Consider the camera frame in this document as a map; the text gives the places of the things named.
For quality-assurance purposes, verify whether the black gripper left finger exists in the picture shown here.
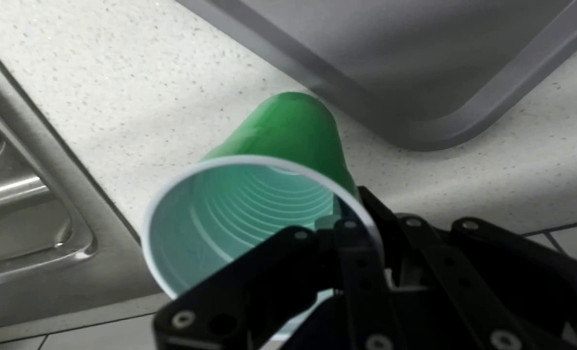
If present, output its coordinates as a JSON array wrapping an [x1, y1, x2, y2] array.
[[153, 219, 394, 350]]

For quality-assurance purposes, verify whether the green plastic cup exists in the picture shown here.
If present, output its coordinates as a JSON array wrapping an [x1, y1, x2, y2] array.
[[141, 91, 380, 297]]

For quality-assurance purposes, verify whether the stainless steel double sink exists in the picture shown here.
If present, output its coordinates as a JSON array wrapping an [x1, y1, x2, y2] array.
[[0, 62, 164, 344]]

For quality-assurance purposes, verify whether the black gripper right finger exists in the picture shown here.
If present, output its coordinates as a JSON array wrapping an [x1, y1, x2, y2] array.
[[359, 186, 577, 350]]

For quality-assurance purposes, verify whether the grey plastic tray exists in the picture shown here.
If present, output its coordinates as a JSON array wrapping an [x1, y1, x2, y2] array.
[[176, 0, 577, 151]]

